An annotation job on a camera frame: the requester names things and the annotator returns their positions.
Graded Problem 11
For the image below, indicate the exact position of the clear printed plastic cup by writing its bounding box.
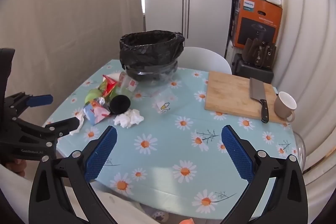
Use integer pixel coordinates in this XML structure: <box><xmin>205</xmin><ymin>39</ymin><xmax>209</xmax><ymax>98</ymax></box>
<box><xmin>116</xmin><ymin>72</ymin><xmax>138</xmax><ymax>97</ymax></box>

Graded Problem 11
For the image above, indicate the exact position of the black round lid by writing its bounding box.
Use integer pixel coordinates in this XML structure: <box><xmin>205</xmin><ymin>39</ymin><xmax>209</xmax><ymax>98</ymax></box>
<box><xmin>109</xmin><ymin>95</ymin><xmax>131</xmax><ymax>115</ymax></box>

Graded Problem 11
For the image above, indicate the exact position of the beige ceramic mug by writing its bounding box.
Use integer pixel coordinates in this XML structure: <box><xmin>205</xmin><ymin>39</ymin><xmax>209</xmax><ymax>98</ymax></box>
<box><xmin>274</xmin><ymin>92</ymin><xmax>297</xmax><ymax>123</ymax></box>

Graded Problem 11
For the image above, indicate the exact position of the beige curtain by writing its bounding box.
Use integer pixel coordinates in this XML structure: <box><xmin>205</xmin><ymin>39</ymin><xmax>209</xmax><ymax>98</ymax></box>
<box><xmin>0</xmin><ymin>0</ymin><xmax>145</xmax><ymax>130</ymax></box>

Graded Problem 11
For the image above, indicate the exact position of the bamboo cutting board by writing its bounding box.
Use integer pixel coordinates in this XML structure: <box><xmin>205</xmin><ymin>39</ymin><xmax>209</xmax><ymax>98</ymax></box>
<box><xmin>204</xmin><ymin>70</ymin><xmax>288</xmax><ymax>124</ymax></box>

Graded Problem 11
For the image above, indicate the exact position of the trash bin with black bag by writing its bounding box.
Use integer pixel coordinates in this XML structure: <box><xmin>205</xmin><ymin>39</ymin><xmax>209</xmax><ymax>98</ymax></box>
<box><xmin>120</xmin><ymin>30</ymin><xmax>185</xmax><ymax>81</ymax></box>

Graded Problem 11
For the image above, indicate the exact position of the daisy print blue tablecloth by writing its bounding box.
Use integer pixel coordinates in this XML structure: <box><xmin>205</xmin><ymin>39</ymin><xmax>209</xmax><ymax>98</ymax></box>
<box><xmin>41</xmin><ymin>58</ymin><xmax>300</xmax><ymax>222</ymax></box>

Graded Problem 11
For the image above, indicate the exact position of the brown leather handbag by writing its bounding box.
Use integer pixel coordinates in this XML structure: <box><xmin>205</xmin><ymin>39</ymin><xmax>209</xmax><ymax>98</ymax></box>
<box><xmin>242</xmin><ymin>38</ymin><xmax>276</xmax><ymax>69</ymax></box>

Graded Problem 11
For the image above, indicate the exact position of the white chair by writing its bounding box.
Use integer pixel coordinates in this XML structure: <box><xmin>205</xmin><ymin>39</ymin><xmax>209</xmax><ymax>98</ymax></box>
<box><xmin>178</xmin><ymin>47</ymin><xmax>232</xmax><ymax>75</ymax></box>

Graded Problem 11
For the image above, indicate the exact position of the small white printed wrapper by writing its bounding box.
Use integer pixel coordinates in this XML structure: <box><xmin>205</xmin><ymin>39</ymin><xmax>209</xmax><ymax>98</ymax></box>
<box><xmin>156</xmin><ymin>101</ymin><xmax>170</xmax><ymax>114</ymax></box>

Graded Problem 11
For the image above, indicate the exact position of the steel cleaver black handle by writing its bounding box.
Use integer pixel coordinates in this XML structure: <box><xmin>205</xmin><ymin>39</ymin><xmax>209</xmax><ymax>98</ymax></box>
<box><xmin>249</xmin><ymin>78</ymin><xmax>269</xmax><ymax>123</ymax></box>

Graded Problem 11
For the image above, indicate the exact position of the colourful snack wrapper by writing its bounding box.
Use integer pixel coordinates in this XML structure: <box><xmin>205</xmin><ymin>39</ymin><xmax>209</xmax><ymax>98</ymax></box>
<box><xmin>84</xmin><ymin>100</ymin><xmax>110</xmax><ymax>125</ymax></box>

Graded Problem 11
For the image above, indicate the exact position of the person's left hand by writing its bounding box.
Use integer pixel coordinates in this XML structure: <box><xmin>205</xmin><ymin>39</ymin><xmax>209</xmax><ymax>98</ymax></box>
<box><xmin>5</xmin><ymin>159</ymin><xmax>27</xmax><ymax>177</ymax></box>

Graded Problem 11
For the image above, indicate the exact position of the white tissue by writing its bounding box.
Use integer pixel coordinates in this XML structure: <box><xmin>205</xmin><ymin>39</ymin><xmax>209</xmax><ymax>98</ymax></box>
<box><xmin>114</xmin><ymin>109</ymin><xmax>144</xmax><ymax>128</ymax></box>
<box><xmin>70</xmin><ymin>111</ymin><xmax>85</xmax><ymax>135</ymax></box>

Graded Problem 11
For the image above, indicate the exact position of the black storage box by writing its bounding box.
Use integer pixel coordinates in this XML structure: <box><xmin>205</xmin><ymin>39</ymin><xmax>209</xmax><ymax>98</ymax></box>
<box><xmin>232</xmin><ymin>53</ymin><xmax>274</xmax><ymax>84</ymax></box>

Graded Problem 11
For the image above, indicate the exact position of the green plastic container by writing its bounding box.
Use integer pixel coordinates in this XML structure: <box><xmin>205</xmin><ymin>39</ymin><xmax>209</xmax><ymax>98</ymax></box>
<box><xmin>84</xmin><ymin>89</ymin><xmax>102</xmax><ymax>105</ymax></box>

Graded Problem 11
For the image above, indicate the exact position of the red snack packet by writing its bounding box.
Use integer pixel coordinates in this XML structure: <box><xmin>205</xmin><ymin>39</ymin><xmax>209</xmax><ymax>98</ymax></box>
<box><xmin>99</xmin><ymin>75</ymin><xmax>118</xmax><ymax>97</ymax></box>

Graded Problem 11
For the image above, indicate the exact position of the orange Philips appliance box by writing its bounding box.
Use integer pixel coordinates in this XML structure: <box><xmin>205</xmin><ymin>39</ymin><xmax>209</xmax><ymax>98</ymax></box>
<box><xmin>229</xmin><ymin>0</ymin><xmax>282</xmax><ymax>49</ymax></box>

